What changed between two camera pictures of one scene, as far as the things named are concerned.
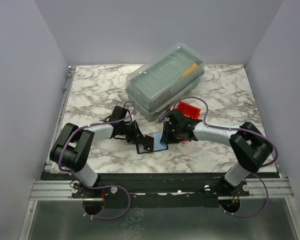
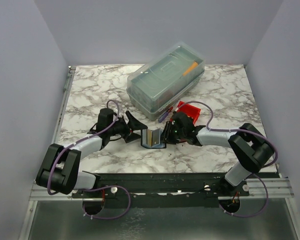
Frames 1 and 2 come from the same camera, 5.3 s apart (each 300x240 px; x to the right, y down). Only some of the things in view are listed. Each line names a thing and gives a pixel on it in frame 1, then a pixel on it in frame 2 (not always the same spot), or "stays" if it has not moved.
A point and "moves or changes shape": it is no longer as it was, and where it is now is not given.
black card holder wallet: [158, 146] moves or changes shape
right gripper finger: [165, 136] stays
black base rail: [152, 190] stays
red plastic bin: [189, 110] stays
